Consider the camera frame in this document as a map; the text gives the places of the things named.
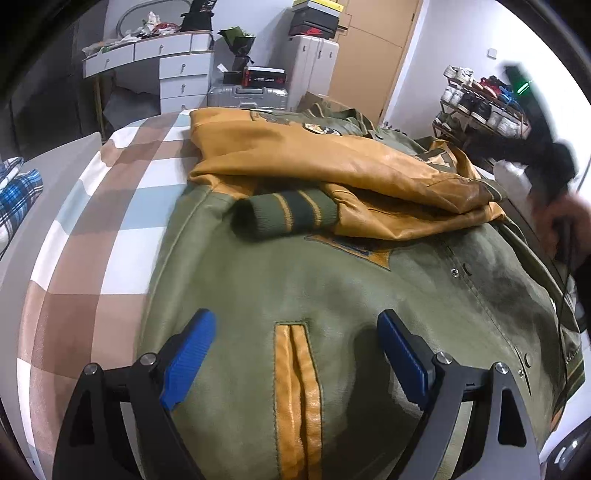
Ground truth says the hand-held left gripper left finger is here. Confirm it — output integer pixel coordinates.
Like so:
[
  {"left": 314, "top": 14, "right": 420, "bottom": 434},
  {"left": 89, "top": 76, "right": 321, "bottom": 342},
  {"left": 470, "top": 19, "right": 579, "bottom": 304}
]
[{"left": 52, "top": 308, "right": 218, "bottom": 480}]

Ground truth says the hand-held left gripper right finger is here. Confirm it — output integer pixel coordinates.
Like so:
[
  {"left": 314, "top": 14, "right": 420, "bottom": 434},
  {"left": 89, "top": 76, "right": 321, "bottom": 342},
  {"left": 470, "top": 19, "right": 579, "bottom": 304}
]
[{"left": 376, "top": 309, "right": 541, "bottom": 480}]

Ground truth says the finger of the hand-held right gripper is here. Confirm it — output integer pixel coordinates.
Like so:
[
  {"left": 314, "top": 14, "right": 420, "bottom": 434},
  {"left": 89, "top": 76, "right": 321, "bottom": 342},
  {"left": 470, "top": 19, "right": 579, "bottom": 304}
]
[{"left": 462, "top": 131, "right": 541, "bottom": 163}]

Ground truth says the green and mustard leather jacket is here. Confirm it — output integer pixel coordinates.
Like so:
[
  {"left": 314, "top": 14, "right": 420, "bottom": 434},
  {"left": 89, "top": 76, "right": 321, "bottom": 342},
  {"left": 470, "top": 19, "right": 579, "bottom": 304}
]
[{"left": 139, "top": 104, "right": 585, "bottom": 480}]

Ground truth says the person's right hand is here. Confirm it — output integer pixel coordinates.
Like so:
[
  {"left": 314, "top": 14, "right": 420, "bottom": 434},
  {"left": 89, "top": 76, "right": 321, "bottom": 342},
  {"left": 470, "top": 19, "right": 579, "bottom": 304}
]
[{"left": 529, "top": 194, "right": 591, "bottom": 265}]

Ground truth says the wooden shoe rack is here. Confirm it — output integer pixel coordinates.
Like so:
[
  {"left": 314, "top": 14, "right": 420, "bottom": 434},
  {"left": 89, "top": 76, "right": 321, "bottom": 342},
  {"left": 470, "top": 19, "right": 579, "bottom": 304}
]
[{"left": 433, "top": 69, "right": 532, "bottom": 144}]

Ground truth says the wooden door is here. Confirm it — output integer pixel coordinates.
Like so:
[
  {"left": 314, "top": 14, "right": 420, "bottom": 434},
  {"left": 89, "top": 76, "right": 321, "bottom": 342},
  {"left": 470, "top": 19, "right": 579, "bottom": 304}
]
[{"left": 325, "top": 0, "right": 423, "bottom": 123}]

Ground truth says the plaid bed sheet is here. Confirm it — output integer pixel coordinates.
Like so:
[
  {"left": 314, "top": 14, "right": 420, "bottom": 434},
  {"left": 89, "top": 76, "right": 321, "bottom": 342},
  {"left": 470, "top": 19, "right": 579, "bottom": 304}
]
[{"left": 16, "top": 111, "right": 204, "bottom": 480}]

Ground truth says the cardboard box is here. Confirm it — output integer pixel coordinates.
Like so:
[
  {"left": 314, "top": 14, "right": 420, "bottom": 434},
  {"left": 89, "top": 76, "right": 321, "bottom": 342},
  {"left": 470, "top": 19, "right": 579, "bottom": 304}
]
[{"left": 298, "top": 91, "right": 342, "bottom": 114}]

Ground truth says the white cabinet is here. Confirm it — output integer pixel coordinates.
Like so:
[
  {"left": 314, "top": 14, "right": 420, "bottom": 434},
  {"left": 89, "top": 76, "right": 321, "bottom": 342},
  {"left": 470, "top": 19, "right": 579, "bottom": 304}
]
[{"left": 286, "top": 34, "right": 340, "bottom": 112}]

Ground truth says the black shoe box red logo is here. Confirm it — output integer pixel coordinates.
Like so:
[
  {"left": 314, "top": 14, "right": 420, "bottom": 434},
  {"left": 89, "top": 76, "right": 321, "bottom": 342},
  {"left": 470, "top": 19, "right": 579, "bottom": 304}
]
[{"left": 288, "top": 21, "right": 341, "bottom": 40}]

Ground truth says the dark grey shoe box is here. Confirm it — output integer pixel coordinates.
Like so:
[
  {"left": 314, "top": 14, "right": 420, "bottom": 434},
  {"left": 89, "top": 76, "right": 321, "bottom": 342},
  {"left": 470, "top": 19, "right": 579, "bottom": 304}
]
[{"left": 291, "top": 8, "right": 352, "bottom": 25}]

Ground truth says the yellow lid shoe box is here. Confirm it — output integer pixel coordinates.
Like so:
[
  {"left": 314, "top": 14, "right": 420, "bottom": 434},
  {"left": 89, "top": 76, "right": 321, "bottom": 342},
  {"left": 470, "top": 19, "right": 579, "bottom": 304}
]
[{"left": 292, "top": 0, "right": 346, "bottom": 11}]

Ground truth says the grey quilted mattress cover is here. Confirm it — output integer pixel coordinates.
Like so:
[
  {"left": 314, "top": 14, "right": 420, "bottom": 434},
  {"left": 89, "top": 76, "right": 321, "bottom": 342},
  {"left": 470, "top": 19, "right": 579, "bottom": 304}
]
[{"left": 0, "top": 131, "right": 103, "bottom": 296}]

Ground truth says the blue plaid cloth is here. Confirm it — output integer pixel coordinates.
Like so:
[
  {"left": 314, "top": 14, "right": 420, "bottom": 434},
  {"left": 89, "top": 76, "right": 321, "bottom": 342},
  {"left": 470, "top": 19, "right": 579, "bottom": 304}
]
[{"left": 0, "top": 157, "right": 44, "bottom": 259}]

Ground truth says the black box with red trim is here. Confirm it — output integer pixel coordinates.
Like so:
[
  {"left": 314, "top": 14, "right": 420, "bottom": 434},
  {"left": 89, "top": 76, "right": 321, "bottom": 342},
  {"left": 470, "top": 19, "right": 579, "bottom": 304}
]
[{"left": 242, "top": 66, "right": 287, "bottom": 87}]

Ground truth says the silver suitcase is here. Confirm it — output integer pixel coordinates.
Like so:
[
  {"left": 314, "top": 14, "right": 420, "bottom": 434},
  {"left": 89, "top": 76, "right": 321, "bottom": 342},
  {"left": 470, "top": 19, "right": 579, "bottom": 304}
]
[{"left": 207, "top": 84, "right": 289, "bottom": 112}]

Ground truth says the green wrapped bouquet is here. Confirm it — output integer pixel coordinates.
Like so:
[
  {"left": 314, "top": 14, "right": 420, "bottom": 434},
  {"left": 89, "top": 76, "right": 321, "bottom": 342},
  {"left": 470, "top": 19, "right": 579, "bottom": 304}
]
[{"left": 218, "top": 27, "right": 256, "bottom": 72}]

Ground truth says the white dresser with drawers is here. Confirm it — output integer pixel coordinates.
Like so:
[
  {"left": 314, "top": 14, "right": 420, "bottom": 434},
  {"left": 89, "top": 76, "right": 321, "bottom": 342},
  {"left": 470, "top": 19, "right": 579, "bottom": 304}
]
[{"left": 82, "top": 30, "right": 215, "bottom": 139}]

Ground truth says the black paper bag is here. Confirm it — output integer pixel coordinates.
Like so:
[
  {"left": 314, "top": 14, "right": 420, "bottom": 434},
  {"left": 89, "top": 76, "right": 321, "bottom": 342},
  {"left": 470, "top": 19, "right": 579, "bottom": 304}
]
[{"left": 180, "top": 0, "right": 218, "bottom": 33}]

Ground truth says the clutter of small packets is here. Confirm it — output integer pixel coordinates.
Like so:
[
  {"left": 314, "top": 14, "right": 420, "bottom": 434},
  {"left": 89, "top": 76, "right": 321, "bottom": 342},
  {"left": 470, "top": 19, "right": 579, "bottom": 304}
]
[{"left": 131, "top": 11, "right": 182, "bottom": 41}]

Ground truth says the oval mirror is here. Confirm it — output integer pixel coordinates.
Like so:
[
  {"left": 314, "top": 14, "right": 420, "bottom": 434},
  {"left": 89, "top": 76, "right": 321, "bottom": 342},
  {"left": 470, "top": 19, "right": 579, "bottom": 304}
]
[{"left": 115, "top": 0, "right": 195, "bottom": 38}]

